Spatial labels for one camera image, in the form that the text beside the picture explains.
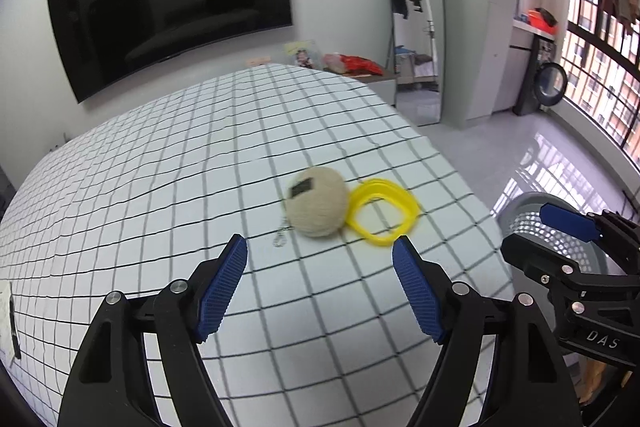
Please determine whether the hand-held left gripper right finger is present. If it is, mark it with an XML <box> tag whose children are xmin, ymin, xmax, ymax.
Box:
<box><xmin>391</xmin><ymin>236</ymin><xmax>583</xmax><ymax>427</ymax></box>

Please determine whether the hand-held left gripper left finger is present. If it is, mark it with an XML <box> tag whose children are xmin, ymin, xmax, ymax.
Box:
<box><xmin>57</xmin><ymin>234</ymin><xmax>249</xmax><ymax>427</ymax></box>

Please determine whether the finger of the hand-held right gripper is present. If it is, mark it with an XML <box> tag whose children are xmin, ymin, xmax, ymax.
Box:
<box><xmin>501</xmin><ymin>232</ymin><xmax>640</xmax><ymax>300</ymax></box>
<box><xmin>540</xmin><ymin>203</ymin><xmax>640</xmax><ymax>275</ymax></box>

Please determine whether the grey perforated basket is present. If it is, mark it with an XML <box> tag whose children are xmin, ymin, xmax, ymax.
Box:
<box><xmin>497</xmin><ymin>192</ymin><xmax>608</xmax><ymax>278</ymax></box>

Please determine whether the white grid-pattern bed sheet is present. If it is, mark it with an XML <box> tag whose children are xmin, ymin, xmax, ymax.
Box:
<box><xmin>0</xmin><ymin>63</ymin><xmax>516</xmax><ymax>427</ymax></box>

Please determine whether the dark washing machine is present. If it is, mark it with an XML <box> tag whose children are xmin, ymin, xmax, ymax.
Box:
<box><xmin>514</xmin><ymin>34</ymin><xmax>570</xmax><ymax>116</ymax></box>

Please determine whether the window grille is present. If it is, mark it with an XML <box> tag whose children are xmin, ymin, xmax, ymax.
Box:
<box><xmin>560</xmin><ymin>0</ymin><xmax>640</xmax><ymax>152</ymax></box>

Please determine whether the orange bag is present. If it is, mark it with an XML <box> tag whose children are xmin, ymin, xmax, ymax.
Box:
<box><xmin>527</xmin><ymin>7</ymin><xmax>558</xmax><ymax>35</ymax></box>

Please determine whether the white bedside cabinet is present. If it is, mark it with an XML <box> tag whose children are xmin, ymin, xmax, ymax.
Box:
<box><xmin>350</xmin><ymin>72</ymin><xmax>398</xmax><ymax>108</ymax></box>

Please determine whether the black pen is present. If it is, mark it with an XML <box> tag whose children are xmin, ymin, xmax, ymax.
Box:
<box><xmin>9</xmin><ymin>302</ymin><xmax>21</xmax><ymax>360</ymax></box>

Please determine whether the white paper notebook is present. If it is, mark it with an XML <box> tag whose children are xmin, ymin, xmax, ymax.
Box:
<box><xmin>0</xmin><ymin>282</ymin><xmax>21</xmax><ymax>363</ymax></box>

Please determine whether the red plastic bag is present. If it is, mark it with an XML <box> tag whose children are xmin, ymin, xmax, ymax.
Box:
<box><xmin>322</xmin><ymin>53</ymin><xmax>383</xmax><ymax>76</ymax></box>

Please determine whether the tall standing mirror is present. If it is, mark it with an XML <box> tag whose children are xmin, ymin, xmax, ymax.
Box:
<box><xmin>379</xmin><ymin>0</ymin><xmax>446</xmax><ymax>126</ymax></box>

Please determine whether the yellow plastic ring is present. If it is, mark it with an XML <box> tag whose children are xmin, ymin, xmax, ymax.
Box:
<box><xmin>347</xmin><ymin>178</ymin><xmax>421</xmax><ymax>248</ymax></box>

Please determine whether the beige plush ball keychain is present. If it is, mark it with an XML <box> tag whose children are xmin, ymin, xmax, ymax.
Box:
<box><xmin>272</xmin><ymin>167</ymin><xmax>347</xmax><ymax>249</ymax></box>

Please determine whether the picture frame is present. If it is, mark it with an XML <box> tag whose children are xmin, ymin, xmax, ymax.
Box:
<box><xmin>284</xmin><ymin>39</ymin><xmax>318</xmax><ymax>68</ymax></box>

